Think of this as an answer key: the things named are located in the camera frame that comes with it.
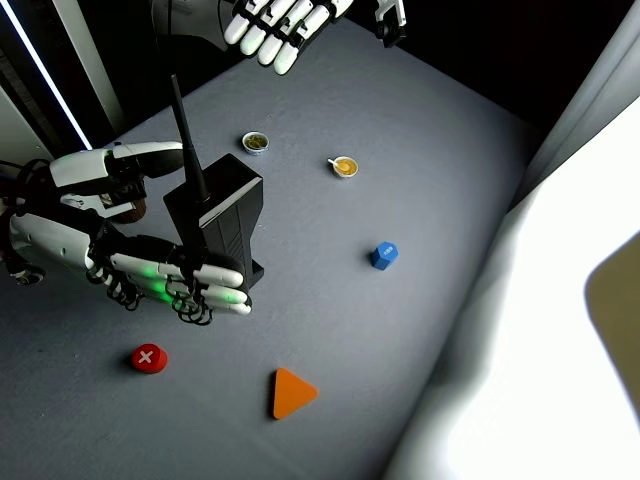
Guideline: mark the black toy brick phone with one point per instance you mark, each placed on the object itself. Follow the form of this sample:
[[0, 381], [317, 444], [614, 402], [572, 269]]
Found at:
[[225, 210]]

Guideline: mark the red round block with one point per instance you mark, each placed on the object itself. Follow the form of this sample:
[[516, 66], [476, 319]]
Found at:
[[149, 358]]

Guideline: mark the toy bowl of yellow soup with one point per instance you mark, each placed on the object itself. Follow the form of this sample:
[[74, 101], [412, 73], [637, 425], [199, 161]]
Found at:
[[345, 167]]

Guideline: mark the white fabric backdrop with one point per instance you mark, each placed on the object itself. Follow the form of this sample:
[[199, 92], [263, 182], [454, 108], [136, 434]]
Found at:
[[525, 350]]

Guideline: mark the grey machine housing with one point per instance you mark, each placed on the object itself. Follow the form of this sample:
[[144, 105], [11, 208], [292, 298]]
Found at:
[[190, 30]]

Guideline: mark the olive rounded panel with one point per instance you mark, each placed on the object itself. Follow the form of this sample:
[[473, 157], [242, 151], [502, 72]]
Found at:
[[617, 325]]

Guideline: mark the grey table cloth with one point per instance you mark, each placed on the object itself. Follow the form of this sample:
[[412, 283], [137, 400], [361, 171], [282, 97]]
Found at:
[[350, 325]]

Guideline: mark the orange triangle block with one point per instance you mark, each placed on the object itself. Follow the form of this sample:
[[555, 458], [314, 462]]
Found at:
[[290, 394]]

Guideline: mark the blue hexagonal block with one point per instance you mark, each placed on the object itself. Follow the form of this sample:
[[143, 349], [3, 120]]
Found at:
[[385, 256]]

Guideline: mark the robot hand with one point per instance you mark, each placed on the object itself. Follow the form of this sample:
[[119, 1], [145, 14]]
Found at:
[[50, 240], [280, 25]]

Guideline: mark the grey frame post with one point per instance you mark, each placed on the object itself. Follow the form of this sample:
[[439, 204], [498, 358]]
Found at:
[[95, 75]]

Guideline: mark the toy bowl of green soup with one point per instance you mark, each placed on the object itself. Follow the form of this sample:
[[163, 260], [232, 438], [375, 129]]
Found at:
[[256, 143]]

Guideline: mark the white light strip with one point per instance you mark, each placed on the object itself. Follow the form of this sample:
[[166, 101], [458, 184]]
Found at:
[[45, 75]]

